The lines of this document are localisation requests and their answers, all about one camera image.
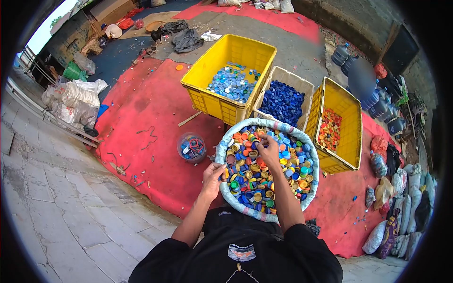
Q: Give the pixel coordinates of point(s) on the person's right hand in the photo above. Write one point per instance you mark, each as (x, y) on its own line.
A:
(269, 154)

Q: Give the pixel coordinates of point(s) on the person's left hand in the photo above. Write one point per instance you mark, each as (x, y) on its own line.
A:
(211, 182)

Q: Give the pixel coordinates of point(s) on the person's left fingers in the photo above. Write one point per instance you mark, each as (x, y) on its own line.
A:
(223, 176)

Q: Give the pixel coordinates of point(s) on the person's left thumb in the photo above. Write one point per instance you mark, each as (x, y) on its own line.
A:
(218, 166)

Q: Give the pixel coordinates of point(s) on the person's right fingers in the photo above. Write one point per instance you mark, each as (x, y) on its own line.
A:
(263, 142)

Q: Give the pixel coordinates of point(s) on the woven sack with rolled rim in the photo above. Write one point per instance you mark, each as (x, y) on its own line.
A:
(221, 148)

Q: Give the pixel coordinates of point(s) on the pile of mixed bottle caps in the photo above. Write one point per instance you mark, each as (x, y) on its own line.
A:
(247, 169)

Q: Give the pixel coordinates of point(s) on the clear plastic tub with rings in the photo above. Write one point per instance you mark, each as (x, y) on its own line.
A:
(191, 148)

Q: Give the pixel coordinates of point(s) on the pile of dark blue caps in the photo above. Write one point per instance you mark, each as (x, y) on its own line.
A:
(281, 102)

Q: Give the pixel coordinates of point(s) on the wooden stick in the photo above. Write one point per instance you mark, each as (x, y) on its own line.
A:
(190, 119)

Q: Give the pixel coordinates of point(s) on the pile of light blue caps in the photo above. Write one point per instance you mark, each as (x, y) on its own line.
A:
(231, 85)

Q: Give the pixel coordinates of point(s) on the pile of red orange caps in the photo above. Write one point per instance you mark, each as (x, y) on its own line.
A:
(330, 129)

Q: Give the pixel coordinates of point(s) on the beige plastic crate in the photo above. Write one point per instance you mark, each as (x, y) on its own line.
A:
(300, 85)

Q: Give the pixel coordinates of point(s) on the large yellow plastic crate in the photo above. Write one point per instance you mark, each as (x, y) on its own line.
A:
(212, 95)

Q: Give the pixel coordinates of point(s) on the person's body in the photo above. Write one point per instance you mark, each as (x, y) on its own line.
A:
(240, 247)

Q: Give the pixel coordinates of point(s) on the tilted yellow plastic crate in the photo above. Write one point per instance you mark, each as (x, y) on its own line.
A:
(348, 134)

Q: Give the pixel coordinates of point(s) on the large red carpet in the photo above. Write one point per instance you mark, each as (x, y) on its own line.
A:
(155, 106)

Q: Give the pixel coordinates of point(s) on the small black cloth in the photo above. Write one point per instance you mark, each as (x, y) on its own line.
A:
(313, 227)

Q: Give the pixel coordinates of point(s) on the orange plastic bag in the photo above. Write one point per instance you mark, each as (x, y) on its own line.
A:
(379, 145)

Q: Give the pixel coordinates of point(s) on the net bag of caps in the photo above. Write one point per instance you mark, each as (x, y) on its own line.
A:
(378, 165)

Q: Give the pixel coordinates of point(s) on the white cloth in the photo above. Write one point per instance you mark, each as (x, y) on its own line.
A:
(210, 36)

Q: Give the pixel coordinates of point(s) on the group of blue water jugs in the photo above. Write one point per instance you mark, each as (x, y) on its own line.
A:
(380, 106)

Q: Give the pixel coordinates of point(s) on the red carpet strip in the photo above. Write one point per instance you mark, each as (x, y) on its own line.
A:
(269, 19)

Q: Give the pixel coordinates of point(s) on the dark grey cloth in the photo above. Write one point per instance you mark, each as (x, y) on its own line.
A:
(185, 40)

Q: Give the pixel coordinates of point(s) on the black plastic bag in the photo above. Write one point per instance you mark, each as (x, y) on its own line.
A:
(393, 159)

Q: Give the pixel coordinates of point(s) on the blue mat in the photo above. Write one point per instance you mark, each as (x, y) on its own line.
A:
(116, 58)

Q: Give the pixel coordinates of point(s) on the pile of white sacks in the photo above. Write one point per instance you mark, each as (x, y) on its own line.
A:
(76, 102)

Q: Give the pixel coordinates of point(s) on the row of filled sacks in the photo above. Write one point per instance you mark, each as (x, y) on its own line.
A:
(407, 208)

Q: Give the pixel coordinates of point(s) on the grey plastic bag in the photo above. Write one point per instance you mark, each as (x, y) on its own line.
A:
(85, 63)

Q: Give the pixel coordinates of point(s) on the green bag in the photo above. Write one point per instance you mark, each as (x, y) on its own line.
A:
(72, 71)

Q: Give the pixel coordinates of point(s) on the metal railing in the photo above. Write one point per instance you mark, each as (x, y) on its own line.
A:
(46, 113)

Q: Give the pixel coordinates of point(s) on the dark wall panel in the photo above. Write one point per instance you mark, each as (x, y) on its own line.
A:
(401, 49)

